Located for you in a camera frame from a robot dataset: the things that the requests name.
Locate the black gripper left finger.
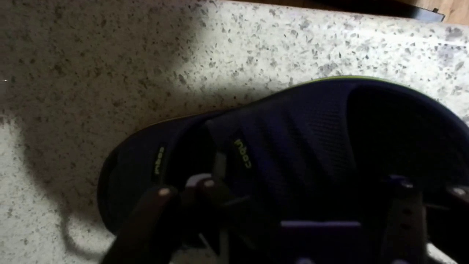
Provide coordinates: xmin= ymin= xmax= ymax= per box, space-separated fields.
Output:
xmin=113 ymin=186 xmax=182 ymax=264

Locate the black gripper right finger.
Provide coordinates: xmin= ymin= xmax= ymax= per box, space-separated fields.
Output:
xmin=380 ymin=177 xmax=428 ymax=264

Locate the navy slipper green sole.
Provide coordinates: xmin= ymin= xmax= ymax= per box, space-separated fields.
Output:
xmin=95 ymin=76 xmax=469 ymax=237

